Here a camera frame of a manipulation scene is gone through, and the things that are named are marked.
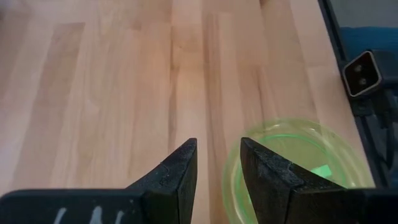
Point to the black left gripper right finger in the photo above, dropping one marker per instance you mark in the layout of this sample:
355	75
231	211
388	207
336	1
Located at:
273	193

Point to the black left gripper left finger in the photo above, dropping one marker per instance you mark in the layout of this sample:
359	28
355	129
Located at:
168	186

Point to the green transparent plastic plate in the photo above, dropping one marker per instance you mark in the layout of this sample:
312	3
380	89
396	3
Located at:
295	149

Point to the black table-level camera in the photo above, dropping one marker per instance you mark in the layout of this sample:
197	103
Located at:
362	74

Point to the black table edge rail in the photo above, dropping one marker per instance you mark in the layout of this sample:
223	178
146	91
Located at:
331	31

